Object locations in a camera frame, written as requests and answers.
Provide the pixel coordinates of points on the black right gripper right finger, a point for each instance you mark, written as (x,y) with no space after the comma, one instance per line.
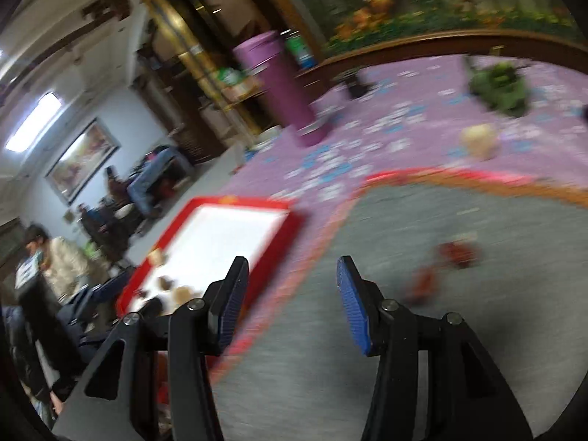
(386,329)

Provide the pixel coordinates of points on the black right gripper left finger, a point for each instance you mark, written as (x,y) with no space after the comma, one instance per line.
(201,328)

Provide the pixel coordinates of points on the beige ginger piece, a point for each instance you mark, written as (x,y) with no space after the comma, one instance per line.
(182,295)

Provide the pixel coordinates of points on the round brown longan fruit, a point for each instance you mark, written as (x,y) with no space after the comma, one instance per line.
(164,283)

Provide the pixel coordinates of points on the red date on mat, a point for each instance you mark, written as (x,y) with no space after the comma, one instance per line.
(424,287)
(460,255)

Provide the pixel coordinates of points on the red framed white tray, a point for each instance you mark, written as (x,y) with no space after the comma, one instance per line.
(201,243)

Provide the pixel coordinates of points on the grey mat with red trim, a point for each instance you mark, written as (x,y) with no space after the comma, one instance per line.
(526,300)

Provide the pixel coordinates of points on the person in beige jacket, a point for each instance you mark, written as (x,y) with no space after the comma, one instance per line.
(65,266)

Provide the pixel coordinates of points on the seated person in background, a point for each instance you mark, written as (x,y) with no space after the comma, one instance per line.
(117,188)

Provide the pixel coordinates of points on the blue covered side table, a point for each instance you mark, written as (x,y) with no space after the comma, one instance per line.
(138,188)

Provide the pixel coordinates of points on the beige garlic-like piece on cloth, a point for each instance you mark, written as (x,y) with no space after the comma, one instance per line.
(480,141)

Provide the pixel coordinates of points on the black cup behind thermos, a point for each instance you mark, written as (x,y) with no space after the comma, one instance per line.
(355,85)

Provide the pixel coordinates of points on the purple floral tablecloth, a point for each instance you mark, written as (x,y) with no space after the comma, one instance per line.
(413,117)

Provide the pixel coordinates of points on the green leafy vegetable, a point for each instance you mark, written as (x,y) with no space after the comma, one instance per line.
(500,87)

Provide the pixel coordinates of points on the purple thermos bottle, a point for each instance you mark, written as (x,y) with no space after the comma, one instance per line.
(266,58)

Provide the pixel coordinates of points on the green white bottle on shelf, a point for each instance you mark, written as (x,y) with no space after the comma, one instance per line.
(300,51)

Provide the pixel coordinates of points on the flower mural panel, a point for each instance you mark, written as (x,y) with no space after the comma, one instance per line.
(347,25)

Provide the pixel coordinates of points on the framed wall painting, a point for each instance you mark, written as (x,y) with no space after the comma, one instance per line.
(76,166)

